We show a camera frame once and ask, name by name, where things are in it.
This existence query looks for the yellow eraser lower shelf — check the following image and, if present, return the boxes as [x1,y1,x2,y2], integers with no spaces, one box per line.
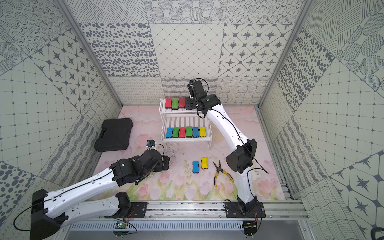
[199,127,207,138]

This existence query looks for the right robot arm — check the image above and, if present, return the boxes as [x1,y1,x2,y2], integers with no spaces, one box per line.
[190,93,257,205]

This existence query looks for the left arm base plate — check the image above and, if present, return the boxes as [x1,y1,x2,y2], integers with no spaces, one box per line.
[104,201,148,219]

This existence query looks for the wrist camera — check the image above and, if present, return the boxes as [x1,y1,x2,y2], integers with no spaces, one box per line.
[147,140,156,150]
[187,78,207,100]

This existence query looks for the aluminium mounting rail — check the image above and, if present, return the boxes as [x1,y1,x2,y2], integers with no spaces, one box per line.
[65,199,309,223]

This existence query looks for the black plastic tool case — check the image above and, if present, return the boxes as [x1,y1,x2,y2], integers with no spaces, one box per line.
[94,118,133,153]

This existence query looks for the red eraser top shelf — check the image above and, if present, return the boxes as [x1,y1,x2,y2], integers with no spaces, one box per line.
[165,98,173,109]
[178,98,186,109]

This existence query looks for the yellow handled pliers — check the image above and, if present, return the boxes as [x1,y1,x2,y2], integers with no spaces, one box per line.
[213,161,235,188]

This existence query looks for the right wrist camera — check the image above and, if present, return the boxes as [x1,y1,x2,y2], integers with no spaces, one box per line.
[187,78,207,100]

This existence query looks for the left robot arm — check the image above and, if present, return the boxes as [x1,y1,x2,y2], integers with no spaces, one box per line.
[28,149,170,240]

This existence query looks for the white wooden two-tier shelf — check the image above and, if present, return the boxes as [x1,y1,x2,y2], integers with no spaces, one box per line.
[159,99,213,148]

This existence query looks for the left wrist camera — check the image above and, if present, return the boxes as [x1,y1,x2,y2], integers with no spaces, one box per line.
[147,140,156,150]

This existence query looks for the red eraser lower shelf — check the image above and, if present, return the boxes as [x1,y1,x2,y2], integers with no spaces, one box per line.
[179,128,187,138]

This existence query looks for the white cable duct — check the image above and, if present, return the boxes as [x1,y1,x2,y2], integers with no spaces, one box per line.
[70,220,243,231]

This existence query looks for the green eraser shelf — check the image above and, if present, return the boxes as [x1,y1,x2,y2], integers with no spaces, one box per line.
[186,127,193,138]
[172,127,180,138]
[171,99,179,110]

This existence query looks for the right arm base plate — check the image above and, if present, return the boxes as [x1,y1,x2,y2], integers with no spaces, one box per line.
[224,202,266,218]

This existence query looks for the red eraser shelf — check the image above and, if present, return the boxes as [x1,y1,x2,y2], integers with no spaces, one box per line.
[179,128,187,138]
[178,98,186,109]
[165,98,173,109]

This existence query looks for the yellow eraser shelf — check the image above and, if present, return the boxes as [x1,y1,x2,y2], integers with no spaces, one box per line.
[201,157,208,170]
[199,127,207,138]

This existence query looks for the blue eraser shelf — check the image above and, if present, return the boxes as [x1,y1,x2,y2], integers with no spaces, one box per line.
[192,161,200,174]
[193,127,200,138]
[165,128,174,139]

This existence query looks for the yellow eraser top shelf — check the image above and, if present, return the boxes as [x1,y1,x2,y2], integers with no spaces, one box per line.
[201,157,208,170]

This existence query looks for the green eraser top shelf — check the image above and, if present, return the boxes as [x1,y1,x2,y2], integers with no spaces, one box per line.
[171,99,179,110]

